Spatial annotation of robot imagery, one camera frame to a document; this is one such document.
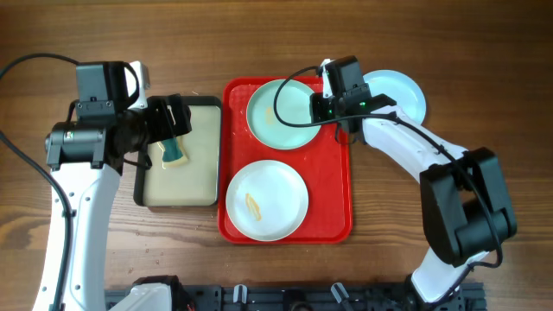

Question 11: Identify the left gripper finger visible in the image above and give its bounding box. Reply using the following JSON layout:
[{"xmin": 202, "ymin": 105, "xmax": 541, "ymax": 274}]
[
  {"xmin": 146, "ymin": 97, "xmax": 175, "ymax": 143},
  {"xmin": 168, "ymin": 94, "xmax": 192, "ymax": 136}
]

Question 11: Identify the green and yellow sponge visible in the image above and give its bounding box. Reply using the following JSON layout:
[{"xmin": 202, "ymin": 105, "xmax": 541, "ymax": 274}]
[{"xmin": 158, "ymin": 137, "xmax": 188, "ymax": 168}]

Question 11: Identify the pale green plate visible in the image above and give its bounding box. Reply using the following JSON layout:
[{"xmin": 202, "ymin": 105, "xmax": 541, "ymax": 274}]
[{"xmin": 245, "ymin": 79, "xmax": 323, "ymax": 151}]

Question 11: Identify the light blue plate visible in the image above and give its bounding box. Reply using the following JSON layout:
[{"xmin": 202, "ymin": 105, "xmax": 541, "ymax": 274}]
[{"xmin": 363, "ymin": 70, "xmax": 427, "ymax": 124}]

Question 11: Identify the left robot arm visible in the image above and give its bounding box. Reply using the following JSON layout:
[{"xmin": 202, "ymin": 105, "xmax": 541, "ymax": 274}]
[{"xmin": 33, "ymin": 61, "xmax": 192, "ymax": 310}]

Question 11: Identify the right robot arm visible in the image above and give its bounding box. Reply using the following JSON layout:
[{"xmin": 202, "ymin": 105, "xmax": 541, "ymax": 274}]
[{"xmin": 311, "ymin": 56, "xmax": 517, "ymax": 308}]

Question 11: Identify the red plastic tray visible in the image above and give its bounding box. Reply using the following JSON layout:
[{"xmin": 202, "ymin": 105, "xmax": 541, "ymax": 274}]
[{"xmin": 218, "ymin": 77, "xmax": 353, "ymax": 244}]

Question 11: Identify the black tray with soapy water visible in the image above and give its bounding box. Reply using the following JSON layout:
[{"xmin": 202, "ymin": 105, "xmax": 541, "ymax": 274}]
[{"xmin": 133, "ymin": 96, "xmax": 222, "ymax": 207}]

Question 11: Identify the white plate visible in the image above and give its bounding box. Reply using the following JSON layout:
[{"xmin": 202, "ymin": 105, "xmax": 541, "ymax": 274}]
[{"xmin": 225, "ymin": 160, "xmax": 309, "ymax": 242}]

